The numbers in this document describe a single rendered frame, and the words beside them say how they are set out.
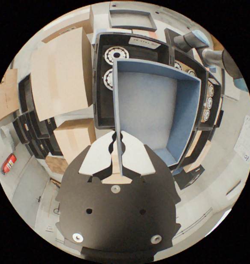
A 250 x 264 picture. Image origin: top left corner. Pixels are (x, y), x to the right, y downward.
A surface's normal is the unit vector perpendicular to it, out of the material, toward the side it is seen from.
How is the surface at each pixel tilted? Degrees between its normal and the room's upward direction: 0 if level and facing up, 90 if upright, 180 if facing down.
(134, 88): 1
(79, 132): 0
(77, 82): 0
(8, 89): 74
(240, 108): 90
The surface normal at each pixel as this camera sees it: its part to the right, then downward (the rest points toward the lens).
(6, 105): 0.99, 0.03
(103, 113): 0.13, 0.48
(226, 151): -0.99, 0.07
